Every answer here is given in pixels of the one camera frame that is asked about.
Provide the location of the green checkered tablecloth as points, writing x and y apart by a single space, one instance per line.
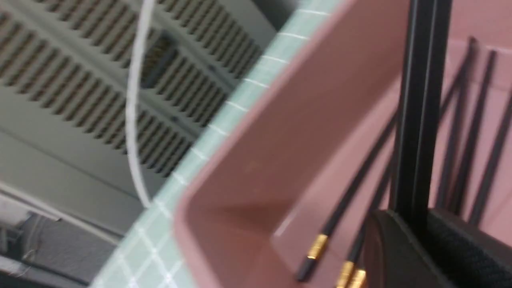
149 256

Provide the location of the black chopstick gold tip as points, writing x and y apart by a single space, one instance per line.
459 85
358 279
314 254
353 261

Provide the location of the pink plastic bin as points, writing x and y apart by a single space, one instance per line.
253 213

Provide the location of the grey vented panel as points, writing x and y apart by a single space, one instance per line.
64 74

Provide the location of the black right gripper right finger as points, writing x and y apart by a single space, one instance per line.
467 256

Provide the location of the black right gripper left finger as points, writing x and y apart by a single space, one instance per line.
394 258

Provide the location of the black chopstick in bin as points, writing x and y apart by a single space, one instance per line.
491 167
459 192

